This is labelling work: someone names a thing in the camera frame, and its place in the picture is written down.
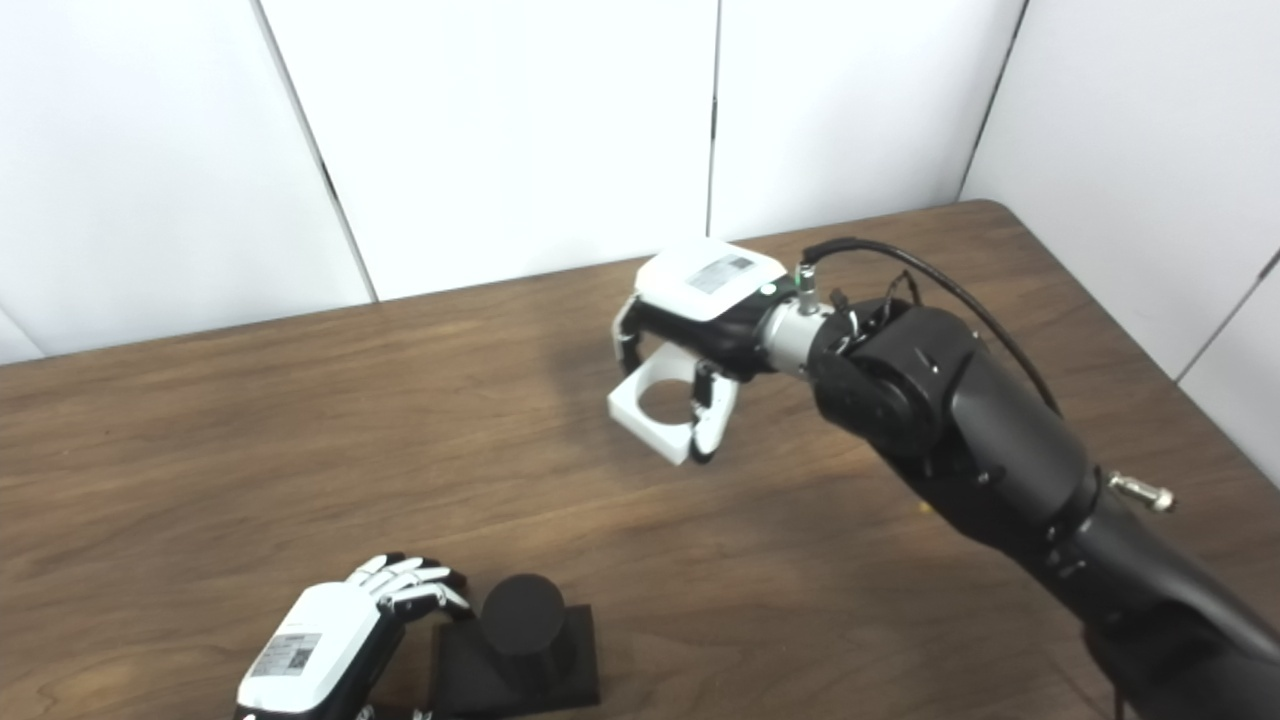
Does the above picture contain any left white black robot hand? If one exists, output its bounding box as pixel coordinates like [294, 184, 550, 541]
[235, 553, 474, 720]

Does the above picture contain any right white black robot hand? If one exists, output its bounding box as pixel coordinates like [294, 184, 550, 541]
[612, 238, 801, 465]

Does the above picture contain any white square piece with hole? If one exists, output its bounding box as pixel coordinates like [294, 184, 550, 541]
[607, 352, 741, 466]

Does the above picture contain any black peg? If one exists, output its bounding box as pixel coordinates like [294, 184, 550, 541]
[430, 573, 602, 719]

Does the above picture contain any silver plug on right arm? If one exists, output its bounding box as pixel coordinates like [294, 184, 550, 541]
[1108, 472, 1177, 514]

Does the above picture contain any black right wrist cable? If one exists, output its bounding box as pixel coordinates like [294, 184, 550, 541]
[796, 237, 1064, 417]

